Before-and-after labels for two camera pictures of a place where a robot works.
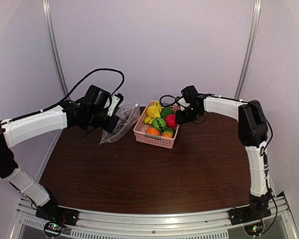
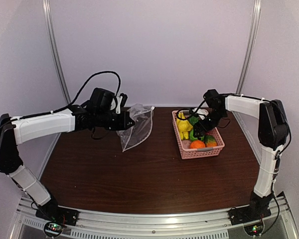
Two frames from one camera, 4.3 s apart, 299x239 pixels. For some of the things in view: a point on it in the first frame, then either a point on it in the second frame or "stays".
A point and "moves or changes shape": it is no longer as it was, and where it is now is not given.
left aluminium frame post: [51, 44] stays
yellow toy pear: [152, 113] to [184, 127]
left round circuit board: [54, 228] stays
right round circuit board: [254, 228] stays
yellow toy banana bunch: [157, 103] to [184, 126]
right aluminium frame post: [252, 41] stays
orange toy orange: [153, 131] to [197, 144]
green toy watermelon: [159, 124] to [192, 137]
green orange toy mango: [169, 132] to [210, 141]
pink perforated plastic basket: [140, 134] to [188, 153]
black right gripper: [182, 119] to [200, 129]
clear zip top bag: [128, 116] moves or changes shape
